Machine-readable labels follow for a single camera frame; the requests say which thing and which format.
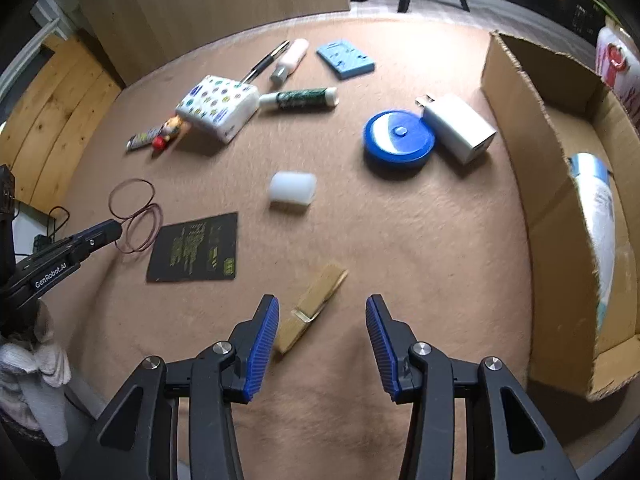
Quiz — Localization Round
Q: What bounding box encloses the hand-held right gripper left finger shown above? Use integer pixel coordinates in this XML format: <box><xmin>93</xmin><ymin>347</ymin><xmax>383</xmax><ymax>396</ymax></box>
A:
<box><xmin>62</xmin><ymin>294</ymin><xmax>281</xmax><ymax>480</ymax></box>

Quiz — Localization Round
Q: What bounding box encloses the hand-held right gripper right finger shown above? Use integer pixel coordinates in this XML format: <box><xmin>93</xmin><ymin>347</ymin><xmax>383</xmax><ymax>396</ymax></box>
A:
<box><xmin>365</xmin><ymin>294</ymin><xmax>581</xmax><ymax>480</ymax></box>

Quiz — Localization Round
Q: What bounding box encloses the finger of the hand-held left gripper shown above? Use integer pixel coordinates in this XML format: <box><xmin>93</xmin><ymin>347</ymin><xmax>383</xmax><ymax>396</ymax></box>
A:
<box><xmin>65</xmin><ymin>219</ymin><xmax>124</xmax><ymax>262</ymax></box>

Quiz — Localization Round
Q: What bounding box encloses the brown rubber band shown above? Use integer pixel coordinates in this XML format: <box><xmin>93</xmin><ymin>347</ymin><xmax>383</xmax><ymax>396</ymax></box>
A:
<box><xmin>115</xmin><ymin>204</ymin><xmax>163</xmax><ymax>254</ymax></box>
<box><xmin>109</xmin><ymin>179</ymin><xmax>156</xmax><ymax>221</ymax></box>

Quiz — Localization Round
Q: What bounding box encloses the wooden clothespin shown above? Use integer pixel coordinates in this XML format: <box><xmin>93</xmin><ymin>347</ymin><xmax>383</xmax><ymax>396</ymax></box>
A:
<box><xmin>273</xmin><ymin>261</ymin><xmax>349</xmax><ymax>355</ymax></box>

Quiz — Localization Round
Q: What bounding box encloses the black packet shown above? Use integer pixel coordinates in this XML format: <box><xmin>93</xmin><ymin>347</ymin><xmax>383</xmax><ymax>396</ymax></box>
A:
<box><xmin>146</xmin><ymin>211</ymin><xmax>239</xmax><ymax>284</ymax></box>

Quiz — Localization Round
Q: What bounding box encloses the small striped packet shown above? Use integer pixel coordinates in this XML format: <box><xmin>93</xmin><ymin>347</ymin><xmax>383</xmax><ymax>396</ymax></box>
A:
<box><xmin>126</xmin><ymin>129</ymin><xmax>163</xmax><ymax>152</ymax></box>

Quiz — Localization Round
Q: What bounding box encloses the small toy figure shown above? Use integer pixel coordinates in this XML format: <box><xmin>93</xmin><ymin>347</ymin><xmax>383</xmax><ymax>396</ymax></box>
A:
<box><xmin>151</xmin><ymin>116</ymin><xmax>191</xmax><ymax>153</ymax></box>

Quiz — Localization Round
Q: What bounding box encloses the white translucent cap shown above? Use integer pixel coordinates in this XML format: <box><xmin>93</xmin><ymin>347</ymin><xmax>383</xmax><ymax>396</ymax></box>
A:
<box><xmin>269</xmin><ymin>171</ymin><xmax>318</xmax><ymax>209</ymax></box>

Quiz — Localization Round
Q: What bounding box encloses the patterned tissue pack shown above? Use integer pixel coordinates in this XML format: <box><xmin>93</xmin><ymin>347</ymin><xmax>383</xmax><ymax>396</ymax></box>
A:
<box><xmin>175</xmin><ymin>75</ymin><xmax>260</xmax><ymax>143</ymax></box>

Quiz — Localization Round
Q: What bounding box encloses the white charger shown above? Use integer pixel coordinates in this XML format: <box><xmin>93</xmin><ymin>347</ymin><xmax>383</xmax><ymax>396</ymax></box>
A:
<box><xmin>416</xmin><ymin>92</ymin><xmax>498</xmax><ymax>165</ymax></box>

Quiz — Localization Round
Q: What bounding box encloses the black pen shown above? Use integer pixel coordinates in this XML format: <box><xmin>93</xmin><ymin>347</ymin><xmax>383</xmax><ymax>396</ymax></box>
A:
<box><xmin>239</xmin><ymin>40</ymin><xmax>291</xmax><ymax>86</ymax></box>

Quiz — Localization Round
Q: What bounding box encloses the green tube with white cap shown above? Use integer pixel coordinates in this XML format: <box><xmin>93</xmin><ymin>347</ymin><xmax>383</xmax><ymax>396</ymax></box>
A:
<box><xmin>258</xmin><ymin>86</ymin><xmax>339</xmax><ymax>111</ymax></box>

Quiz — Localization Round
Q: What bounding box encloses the white squeeze tube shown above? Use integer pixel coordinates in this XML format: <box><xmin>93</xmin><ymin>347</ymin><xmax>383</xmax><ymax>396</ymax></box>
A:
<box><xmin>269</xmin><ymin>38</ymin><xmax>308</xmax><ymax>86</ymax></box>

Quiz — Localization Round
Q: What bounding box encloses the cardboard box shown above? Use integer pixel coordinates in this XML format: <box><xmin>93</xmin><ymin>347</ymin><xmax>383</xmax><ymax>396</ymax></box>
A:
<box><xmin>480</xmin><ymin>30</ymin><xmax>640</xmax><ymax>403</ymax></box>

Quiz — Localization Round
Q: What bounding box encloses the blue plastic block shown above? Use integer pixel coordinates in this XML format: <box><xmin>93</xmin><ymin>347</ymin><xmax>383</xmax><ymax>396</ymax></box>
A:
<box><xmin>316</xmin><ymin>39</ymin><xmax>376</xmax><ymax>81</ymax></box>

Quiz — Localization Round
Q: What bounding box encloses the person's left forearm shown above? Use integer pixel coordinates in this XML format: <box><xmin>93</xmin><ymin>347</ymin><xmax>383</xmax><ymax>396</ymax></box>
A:
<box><xmin>0</xmin><ymin>302</ymin><xmax>71</xmax><ymax>448</ymax></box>

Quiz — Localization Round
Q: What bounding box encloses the wooden plank panel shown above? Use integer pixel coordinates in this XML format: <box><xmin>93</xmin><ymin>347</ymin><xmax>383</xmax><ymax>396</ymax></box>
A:
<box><xmin>0</xmin><ymin>35</ymin><xmax>123</xmax><ymax>211</ymax></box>

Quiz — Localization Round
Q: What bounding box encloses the wooden board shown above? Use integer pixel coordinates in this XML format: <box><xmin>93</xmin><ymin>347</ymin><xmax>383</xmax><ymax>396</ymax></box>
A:
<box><xmin>75</xmin><ymin>0</ymin><xmax>352</xmax><ymax>86</ymax></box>

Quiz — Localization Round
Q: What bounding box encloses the white bottle with blue cap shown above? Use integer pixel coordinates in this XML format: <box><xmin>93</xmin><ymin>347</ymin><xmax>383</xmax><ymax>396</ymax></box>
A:
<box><xmin>570</xmin><ymin>152</ymin><xmax>618</xmax><ymax>333</ymax></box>

